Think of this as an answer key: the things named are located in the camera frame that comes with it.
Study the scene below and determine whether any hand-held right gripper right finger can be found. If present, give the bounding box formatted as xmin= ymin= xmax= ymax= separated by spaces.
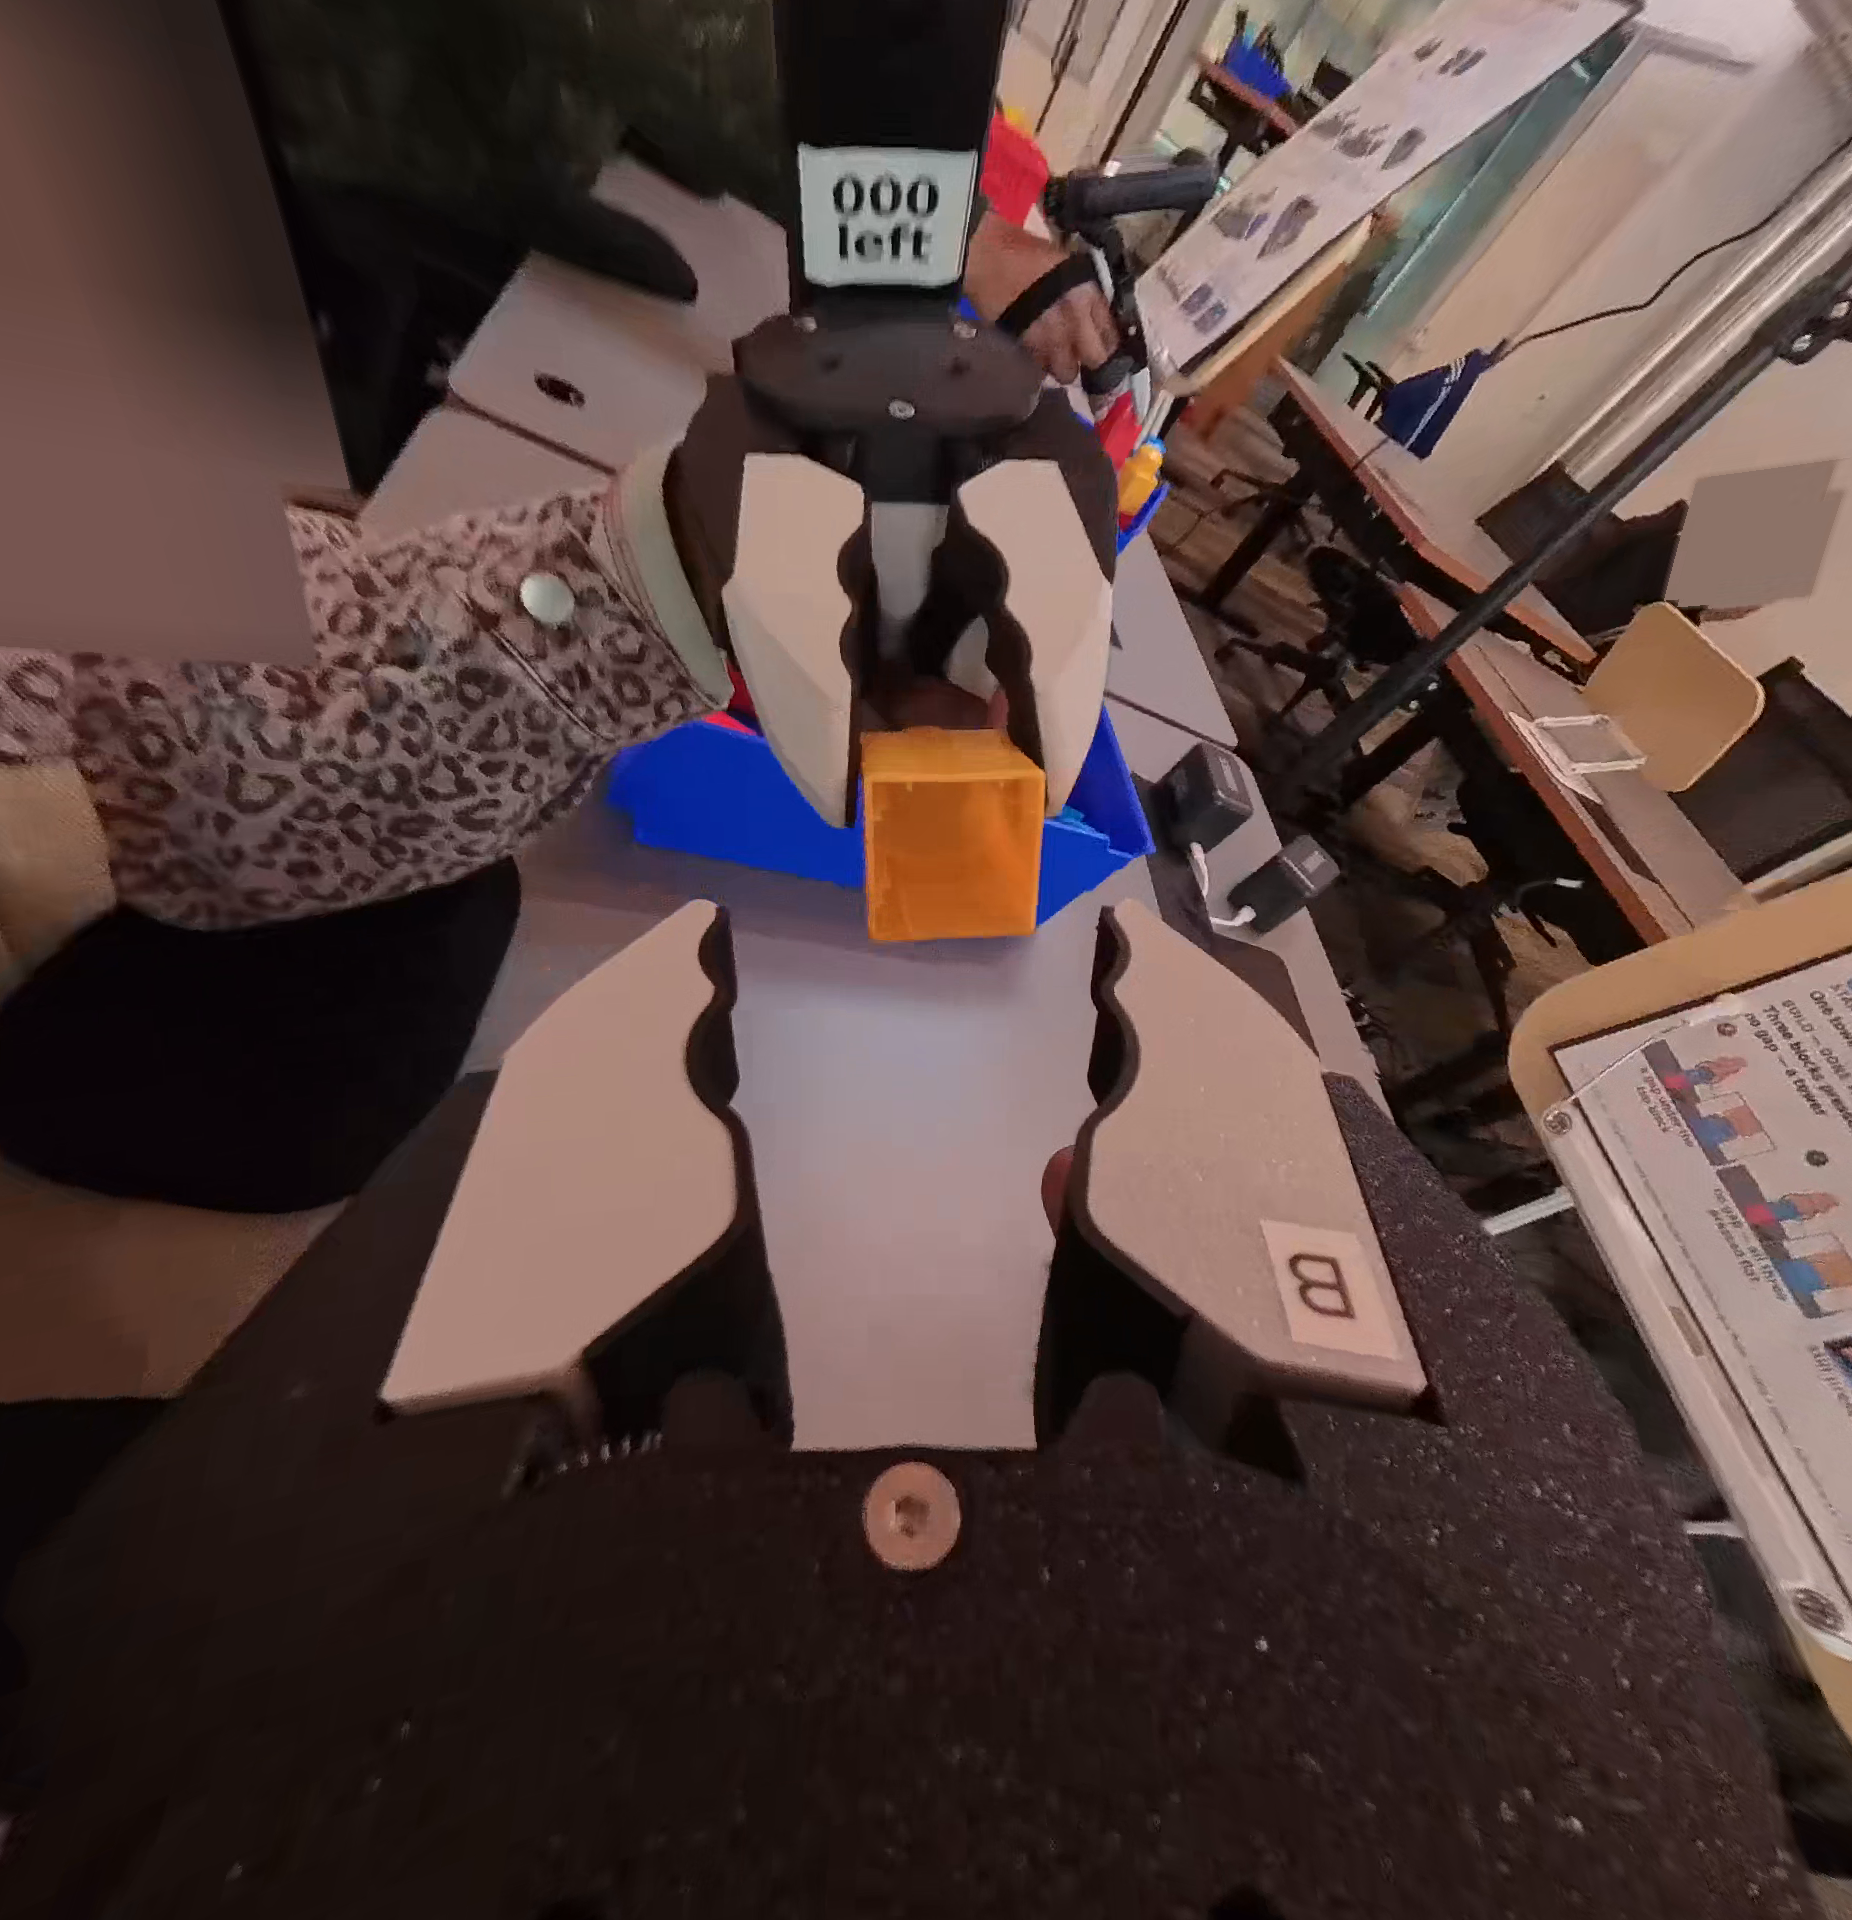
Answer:
xmin=1035 ymin=898 xmax=1433 ymax=1447

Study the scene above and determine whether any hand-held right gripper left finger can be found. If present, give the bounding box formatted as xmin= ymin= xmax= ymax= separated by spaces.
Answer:
xmin=378 ymin=898 xmax=797 ymax=1447

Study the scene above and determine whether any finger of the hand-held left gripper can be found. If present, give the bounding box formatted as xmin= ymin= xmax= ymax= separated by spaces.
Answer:
xmin=719 ymin=449 xmax=874 ymax=832
xmin=945 ymin=455 xmax=1117 ymax=816

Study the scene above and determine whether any blue plastic bin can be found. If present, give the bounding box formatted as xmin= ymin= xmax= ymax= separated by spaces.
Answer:
xmin=609 ymin=701 xmax=1159 ymax=929
xmin=1082 ymin=381 xmax=1176 ymax=540

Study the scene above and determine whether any orange mega block tower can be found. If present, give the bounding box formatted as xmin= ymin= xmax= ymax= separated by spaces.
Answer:
xmin=857 ymin=727 xmax=1052 ymax=949

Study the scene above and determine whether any person's left forearm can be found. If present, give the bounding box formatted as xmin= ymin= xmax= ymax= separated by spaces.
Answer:
xmin=0 ymin=449 xmax=733 ymax=933

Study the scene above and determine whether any black power adapter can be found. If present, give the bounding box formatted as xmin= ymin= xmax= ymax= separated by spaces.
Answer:
xmin=1231 ymin=833 xmax=1342 ymax=935
xmin=1155 ymin=744 xmax=1262 ymax=860

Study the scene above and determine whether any white cardboard box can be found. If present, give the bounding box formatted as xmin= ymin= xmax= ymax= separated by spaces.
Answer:
xmin=450 ymin=251 xmax=726 ymax=470
xmin=360 ymin=401 xmax=629 ymax=529

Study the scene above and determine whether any black cushion pad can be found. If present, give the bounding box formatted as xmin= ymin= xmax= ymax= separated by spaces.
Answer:
xmin=0 ymin=857 xmax=526 ymax=1175

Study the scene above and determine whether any blue cloth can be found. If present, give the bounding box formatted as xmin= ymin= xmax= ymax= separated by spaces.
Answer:
xmin=1374 ymin=346 xmax=1501 ymax=460

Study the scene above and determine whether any instruction poster board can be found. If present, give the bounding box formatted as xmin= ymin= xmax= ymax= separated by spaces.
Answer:
xmin=1508 ymin=863 xmax=1852 ymax=1780
xmin=1134 ymin=0 xmax=1644 ymax=395

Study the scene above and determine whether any wooden chair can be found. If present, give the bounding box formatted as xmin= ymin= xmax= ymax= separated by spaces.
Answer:
xmin=1580 ymin=600 xmax=1768 ymax=799

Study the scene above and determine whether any black office chair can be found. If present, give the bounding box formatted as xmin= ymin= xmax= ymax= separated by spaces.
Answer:
xmin=1670 ymin=657 xmax=1852 ymax=890

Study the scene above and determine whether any silver vertical duct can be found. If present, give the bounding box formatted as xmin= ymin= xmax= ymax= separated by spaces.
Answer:
xmin=1564 ymin=135 xmax=1852 ymax=470

